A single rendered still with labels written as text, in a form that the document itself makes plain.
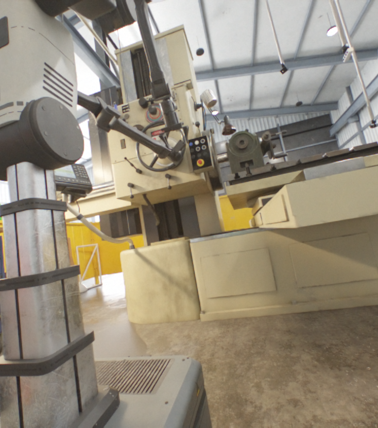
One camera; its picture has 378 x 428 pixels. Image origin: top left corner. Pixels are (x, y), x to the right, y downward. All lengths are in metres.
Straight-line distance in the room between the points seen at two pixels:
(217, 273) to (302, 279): 0.58
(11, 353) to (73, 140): 0.48
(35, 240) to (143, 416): 0.44
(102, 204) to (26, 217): 1.85
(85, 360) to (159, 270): 1.32
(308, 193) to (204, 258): 1.28
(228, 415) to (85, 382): 0.56
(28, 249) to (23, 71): 0.38
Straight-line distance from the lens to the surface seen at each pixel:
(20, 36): 0.71
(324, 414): 1.06
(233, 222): 4.13
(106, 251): 4.93
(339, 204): 0.62
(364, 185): 0.65
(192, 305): 1.89
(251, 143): 1.74
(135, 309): 2.10
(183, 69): 3.03
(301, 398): 1.11
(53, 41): 0.75
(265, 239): 1.76
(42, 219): 0.59
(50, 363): 0.58
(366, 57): 13.56
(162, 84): 1.12
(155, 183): 1.88
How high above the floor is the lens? 0.62
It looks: 7 degrees up
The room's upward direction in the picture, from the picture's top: 10 degrees counter-clockwise
